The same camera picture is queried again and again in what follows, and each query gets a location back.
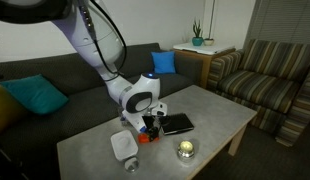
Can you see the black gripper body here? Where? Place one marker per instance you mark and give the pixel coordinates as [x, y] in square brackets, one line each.
[150, 121]

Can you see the orange sachet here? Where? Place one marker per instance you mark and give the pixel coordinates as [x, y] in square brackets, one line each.
[143, 138]

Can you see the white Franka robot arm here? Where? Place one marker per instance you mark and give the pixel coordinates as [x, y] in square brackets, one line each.
[95, 36]

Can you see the black box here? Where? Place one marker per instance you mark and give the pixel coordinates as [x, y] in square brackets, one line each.
[176, 124]

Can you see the white square plate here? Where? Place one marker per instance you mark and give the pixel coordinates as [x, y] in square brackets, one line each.
[123, 145]

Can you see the silver candle jar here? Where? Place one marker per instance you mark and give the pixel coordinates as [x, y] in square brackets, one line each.
[186, 150]

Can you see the blue cushion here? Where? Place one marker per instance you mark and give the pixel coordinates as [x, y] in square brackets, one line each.
[163, 62]

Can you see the wooden side table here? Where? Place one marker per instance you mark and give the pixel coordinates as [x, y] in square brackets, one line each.
[205, 66]

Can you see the wooden coffee table leg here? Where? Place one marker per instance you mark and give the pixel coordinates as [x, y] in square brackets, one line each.
[236, 141]

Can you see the dark grey sofa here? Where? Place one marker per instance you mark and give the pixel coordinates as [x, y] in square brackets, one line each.
[68, 106]

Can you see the teal pot with plant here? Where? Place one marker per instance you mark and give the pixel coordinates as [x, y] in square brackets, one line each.
[197, 40]

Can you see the small white plant pot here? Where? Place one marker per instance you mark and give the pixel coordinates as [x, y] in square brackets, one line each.
[208, 42]

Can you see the striped armchair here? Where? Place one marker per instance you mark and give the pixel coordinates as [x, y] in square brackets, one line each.
[261, 83]

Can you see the teal cushion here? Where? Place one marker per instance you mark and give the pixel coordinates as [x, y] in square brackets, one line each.
[35, 95]

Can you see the yellow cushion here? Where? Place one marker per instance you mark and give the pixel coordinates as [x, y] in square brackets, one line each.
[6, 110]

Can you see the window blinds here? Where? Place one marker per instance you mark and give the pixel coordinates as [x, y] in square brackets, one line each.
[281, 20]

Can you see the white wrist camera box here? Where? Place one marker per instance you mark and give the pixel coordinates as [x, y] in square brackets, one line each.
[160, 109]

